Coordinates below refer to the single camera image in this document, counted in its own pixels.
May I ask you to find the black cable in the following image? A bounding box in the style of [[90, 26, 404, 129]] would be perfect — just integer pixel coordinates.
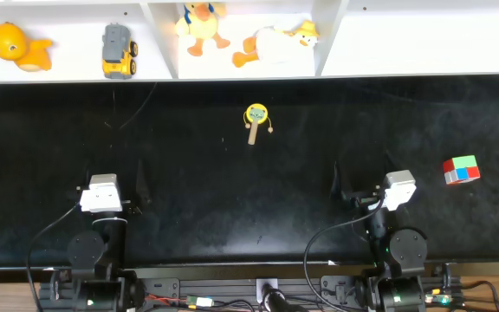
[[25, 201, 82, 312], [302, 190, 387, 312]]

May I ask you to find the grey and yellow toy truck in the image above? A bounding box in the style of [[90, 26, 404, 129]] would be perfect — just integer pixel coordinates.
[[101, 23, 139, 81]]

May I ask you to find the yellow rattle drum toy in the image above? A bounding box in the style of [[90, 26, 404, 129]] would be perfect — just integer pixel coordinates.
[[243, 102, 275, 146]]

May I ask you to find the mounting rail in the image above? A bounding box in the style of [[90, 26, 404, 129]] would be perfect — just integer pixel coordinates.
[[36, 261, 499, 312]]

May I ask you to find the yellow plush duck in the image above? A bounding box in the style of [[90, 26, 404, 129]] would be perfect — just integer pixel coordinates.
[[174, 2, 232, 58]]

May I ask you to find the many-coloured puzzle cube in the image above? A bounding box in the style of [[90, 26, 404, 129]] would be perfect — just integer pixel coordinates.
[[442, 154, 482, 186]]

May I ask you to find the white shelf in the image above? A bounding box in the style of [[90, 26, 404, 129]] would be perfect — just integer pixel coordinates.
[[0, 0, 499, 84]]

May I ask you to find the yellow rubber duck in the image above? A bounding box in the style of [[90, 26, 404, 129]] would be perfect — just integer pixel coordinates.
[[0, 21, 55, 73]]

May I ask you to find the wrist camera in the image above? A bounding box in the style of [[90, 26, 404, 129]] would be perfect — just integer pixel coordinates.
[[368, 169, 418, 212], [79, 172, 124, 214]]

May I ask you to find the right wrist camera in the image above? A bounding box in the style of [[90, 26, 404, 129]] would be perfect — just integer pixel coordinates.
[[368, 169, 418, 212]]

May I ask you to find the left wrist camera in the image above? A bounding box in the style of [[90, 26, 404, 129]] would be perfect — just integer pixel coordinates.
[[79, 172, 124, 214]]

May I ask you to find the white plush duck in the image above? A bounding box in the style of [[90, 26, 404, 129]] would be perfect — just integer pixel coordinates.
[[231, 19, 321, 68]]

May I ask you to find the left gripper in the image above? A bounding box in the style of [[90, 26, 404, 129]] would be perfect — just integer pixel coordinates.
[[120, 159, 152, 216]]

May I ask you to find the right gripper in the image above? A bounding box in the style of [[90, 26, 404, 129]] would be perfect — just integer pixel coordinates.
[[329, 148, 401, 213]]

